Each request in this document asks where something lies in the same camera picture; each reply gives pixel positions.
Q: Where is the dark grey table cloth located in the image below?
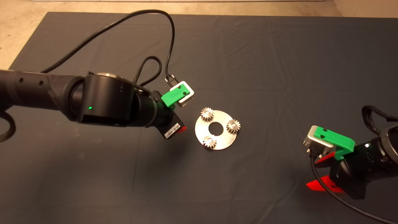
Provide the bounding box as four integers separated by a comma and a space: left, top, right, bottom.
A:
0, 12, 398, 224

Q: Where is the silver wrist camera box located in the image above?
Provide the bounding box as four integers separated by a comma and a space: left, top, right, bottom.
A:
169, 81, 195, 108
303, 125, 335, 159

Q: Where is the round metal carrier plate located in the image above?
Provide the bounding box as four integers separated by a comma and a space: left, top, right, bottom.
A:
195, 110, 238, 151

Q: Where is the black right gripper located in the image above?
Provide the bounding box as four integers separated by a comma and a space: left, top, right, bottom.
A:
306, 137, 390, 200

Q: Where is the braided black cable loop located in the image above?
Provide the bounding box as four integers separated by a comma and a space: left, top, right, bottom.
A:
134, 56, 163, 87
362, 105, 398, 135

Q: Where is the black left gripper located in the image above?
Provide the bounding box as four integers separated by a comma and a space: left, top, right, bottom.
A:
151, 90, 187, 140

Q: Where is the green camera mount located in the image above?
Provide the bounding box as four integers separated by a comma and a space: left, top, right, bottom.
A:
313, 128, 356, 161
161, 86, 189, 108

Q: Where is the thick braided black cable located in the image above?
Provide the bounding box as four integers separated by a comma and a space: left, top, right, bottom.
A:
0, 111, 16, 143

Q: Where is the small steel planetary gear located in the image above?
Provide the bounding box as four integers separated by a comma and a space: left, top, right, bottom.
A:
203, 136, 217, 149
226, 119, 241, 134
201, 107, 215, 122

